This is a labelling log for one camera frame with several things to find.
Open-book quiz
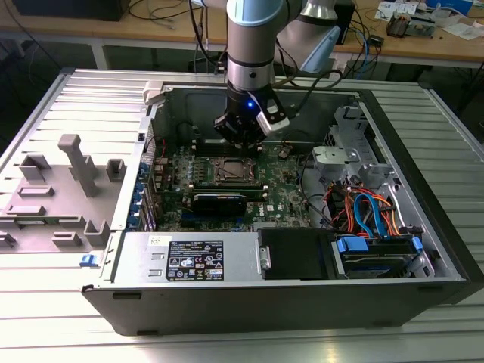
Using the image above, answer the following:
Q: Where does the printed leaflet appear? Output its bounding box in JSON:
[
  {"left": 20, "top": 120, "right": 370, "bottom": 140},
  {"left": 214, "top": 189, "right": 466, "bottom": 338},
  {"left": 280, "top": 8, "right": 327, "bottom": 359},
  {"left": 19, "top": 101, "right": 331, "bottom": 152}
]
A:
[{"left": 375, "top": 1, "right": 419, "bottom": 20}]

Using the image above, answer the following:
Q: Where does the silver metal drive cage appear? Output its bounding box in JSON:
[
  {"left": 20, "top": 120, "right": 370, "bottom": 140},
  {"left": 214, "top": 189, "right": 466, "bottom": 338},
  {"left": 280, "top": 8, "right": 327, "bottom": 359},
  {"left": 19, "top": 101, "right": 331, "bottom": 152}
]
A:
[{"left": 312, "top": 105, "right": 392, "bottom": 190}]

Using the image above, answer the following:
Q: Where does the grey camera cable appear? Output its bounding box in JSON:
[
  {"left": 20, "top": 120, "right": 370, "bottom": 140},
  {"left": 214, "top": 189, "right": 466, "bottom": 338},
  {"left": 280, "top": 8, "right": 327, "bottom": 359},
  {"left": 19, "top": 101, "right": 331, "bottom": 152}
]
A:
[{"left": 274, "top": 33, "right": 347, "bottom": 116}]

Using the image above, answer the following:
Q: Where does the large black box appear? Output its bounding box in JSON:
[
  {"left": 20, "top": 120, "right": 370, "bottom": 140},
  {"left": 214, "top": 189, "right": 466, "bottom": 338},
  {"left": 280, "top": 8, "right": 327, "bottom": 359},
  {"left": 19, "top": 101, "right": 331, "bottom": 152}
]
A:
[{"left": 13, "top": 0, "right": 132, "bottom": 23}]

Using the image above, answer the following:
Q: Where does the black graphics card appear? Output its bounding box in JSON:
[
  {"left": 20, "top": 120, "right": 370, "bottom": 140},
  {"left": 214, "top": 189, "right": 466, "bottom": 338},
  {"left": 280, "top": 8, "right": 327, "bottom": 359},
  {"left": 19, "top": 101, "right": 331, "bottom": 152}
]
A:
[{"left": 191, "top": 192, "right": 247, "bottom": 217}]

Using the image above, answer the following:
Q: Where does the orange data wire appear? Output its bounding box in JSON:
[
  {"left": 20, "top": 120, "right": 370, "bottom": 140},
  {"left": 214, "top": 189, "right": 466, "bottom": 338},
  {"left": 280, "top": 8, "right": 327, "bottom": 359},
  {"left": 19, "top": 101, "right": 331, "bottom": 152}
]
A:
[{"left": 372, "top": 191, "right": 402, "bottom": 237}]

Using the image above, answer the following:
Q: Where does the red orange power wire bundle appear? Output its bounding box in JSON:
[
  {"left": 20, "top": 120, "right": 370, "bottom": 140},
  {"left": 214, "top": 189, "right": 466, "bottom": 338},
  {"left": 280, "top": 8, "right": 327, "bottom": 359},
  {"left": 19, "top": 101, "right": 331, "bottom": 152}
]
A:
[{"left": 324, "top": 181, "right": 358, "bottom": 231}]

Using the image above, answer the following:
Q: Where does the grey plastic parts rack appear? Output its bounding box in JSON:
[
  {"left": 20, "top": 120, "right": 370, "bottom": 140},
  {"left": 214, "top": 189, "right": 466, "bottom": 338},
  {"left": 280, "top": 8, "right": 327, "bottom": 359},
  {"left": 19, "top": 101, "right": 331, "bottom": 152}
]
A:
[{"left": 0, "top": 134, "right": 128, "bottom": 254}]

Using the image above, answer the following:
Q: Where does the square silver CPU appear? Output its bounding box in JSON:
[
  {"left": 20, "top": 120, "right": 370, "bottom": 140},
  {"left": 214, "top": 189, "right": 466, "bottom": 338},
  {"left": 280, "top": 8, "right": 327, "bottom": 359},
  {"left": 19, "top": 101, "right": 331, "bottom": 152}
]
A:
[{"left": 222, "top": 161, "right": 247, "bottom": 179}]

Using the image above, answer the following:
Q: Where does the green RAM stick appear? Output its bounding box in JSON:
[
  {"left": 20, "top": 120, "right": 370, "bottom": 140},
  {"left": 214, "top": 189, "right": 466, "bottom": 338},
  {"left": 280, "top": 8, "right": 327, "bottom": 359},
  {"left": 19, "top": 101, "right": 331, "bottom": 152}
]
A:
[{"left": 188, "top": 181, "right": 265, "bottom": 192}]

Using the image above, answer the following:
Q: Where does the copper coil heatsink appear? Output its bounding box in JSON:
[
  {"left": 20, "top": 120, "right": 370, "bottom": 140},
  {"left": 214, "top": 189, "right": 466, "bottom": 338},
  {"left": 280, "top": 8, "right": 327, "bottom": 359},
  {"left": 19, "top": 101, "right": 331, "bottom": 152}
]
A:
[{"left": 385, "top": 10, "right": 408, "bottom": 38}]

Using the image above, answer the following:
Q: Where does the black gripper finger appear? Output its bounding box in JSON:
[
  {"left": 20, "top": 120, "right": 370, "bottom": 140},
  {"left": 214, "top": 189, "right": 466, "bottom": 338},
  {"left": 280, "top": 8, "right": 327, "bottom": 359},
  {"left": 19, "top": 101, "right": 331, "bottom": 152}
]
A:
[
  {"left": 247, "top": 126, "right": 267, "bottom": 152},
  {"left": 213, "top": 114, "right": 250, "bottom": 150}
]

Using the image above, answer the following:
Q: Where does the black computer tower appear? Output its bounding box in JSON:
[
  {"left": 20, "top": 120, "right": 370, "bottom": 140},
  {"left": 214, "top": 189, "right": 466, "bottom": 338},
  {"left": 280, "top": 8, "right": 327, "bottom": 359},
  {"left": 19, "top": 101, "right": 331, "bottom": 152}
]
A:
[{"left": 334, "top": 0, "right": 357, "bottom": 46}]

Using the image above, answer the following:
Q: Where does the long wooden desk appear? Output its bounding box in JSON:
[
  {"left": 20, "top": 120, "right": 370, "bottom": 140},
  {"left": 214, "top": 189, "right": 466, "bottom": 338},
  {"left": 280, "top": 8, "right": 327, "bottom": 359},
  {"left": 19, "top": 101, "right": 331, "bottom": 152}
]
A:
[{"left": 0, "top": 0, "right": 484, "bottom": 64}]

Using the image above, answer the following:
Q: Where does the silver power supply unit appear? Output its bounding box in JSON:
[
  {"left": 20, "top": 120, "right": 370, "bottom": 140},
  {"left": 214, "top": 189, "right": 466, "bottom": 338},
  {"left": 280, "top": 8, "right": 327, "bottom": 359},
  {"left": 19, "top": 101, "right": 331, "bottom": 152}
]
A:
[{"left": 111, "top": 231, "right": 271, "bottom": 284}]

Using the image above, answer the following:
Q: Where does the blue disk carrier with disk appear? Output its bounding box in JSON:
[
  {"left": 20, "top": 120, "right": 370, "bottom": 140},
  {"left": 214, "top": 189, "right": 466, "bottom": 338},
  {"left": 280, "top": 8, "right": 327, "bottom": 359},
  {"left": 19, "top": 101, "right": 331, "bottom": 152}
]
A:
[{"left": 331, "top": 234, "right": 424, "bottom": 280}]

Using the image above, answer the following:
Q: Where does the black RAM slot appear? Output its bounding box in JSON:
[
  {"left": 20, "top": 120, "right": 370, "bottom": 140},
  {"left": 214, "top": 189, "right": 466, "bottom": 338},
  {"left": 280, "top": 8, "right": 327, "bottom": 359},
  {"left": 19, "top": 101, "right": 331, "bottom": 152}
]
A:
[
  {"left": 192, "top": 137, "right": 228, "bottom": 147},
  {"left": 192, "top": 145, "right": 263, "bottom": 156}
]

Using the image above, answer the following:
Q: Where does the blue flat box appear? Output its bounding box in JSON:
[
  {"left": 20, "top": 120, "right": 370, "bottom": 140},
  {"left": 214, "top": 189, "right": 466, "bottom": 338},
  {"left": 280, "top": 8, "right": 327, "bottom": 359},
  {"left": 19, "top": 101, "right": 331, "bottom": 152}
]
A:
[{"left": 425, "top": 0, "right": 473, "bottom": 12}]

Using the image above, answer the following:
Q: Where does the green motherboard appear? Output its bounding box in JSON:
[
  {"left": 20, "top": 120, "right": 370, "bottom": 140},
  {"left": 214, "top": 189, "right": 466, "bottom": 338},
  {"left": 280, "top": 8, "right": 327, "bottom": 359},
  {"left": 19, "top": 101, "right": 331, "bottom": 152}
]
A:
[{"left": 150, "top": 141, "right": 322, "bottom": 232}]

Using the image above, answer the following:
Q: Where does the grey electronic device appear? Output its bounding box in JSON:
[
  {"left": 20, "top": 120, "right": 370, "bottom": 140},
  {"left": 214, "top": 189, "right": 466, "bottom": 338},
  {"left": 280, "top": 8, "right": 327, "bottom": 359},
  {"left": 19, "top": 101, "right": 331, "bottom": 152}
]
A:
[{"left": 407, "top": 11, "right": 442, "bottom": 39}]

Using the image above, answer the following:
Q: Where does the black and silver PC case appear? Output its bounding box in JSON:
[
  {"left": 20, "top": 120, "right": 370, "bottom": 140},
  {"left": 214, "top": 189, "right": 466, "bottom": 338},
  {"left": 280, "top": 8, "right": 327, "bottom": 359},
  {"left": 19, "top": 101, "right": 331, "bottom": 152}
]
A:
[{"left": 81, "top": 77, "right": 484, "bottom": 337}]

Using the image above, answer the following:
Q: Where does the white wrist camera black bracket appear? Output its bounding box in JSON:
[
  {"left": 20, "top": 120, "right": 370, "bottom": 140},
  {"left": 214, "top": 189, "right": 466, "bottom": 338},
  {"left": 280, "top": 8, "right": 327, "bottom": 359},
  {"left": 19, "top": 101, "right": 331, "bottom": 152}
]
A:
[{"left": 256, "top": 99, "right": 291, "bottom": 136}]

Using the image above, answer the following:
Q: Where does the thin metal locking lever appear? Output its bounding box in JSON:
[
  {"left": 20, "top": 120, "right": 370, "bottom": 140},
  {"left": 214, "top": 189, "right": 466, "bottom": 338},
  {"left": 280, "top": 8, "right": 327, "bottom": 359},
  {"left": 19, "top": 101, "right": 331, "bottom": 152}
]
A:
[
  {"left": 215, "top": 154, "right": 256, "bottom": 163},
  {"left": 222, "top": 167, "right": 253, "bottom": 185}
]

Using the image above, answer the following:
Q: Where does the metal socket cover frame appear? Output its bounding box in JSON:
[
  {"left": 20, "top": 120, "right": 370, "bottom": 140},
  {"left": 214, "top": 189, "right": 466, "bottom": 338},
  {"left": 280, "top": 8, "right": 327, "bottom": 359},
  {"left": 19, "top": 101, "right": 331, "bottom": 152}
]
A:
[{"left": 214, "top": 156, "right": 256, "bottom": 185}]

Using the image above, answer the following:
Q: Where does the white paper sheet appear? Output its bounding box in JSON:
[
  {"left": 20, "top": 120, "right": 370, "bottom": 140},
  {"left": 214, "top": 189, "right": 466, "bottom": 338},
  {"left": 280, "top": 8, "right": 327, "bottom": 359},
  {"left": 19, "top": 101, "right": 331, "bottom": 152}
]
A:
[{"left": 442, "top": 21, "right": 484, "bottom": 41}]

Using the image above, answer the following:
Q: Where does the blue data wire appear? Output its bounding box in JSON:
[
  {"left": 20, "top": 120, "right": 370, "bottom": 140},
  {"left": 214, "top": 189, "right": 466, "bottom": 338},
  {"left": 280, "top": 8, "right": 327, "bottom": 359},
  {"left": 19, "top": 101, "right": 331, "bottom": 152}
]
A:
[{"left": 353, "top": 191, "right": 390, "bottom": 239}]

